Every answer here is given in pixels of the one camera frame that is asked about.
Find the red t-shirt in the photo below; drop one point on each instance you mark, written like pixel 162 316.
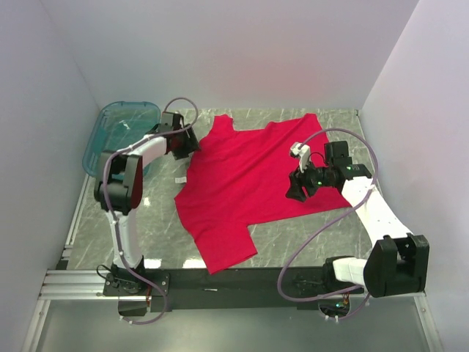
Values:
pixel 240 178

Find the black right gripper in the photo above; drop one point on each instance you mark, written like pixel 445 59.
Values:
pixel 298 179

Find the aluminium frame rail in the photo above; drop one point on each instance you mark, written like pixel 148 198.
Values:
pixel 64 285

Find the black base beam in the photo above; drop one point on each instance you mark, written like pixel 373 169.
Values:
pixel 195 288

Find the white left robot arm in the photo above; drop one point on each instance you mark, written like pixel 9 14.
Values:
pixel 120 180

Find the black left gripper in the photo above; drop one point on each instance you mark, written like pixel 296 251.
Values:
pixel 192 143

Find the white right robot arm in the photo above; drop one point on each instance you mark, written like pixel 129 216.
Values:
pixel 399 259

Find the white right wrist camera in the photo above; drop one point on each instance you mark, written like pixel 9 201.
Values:
pixel 302 152

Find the teal transparent plastic bin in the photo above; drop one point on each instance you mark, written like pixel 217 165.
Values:
pixel 118 125

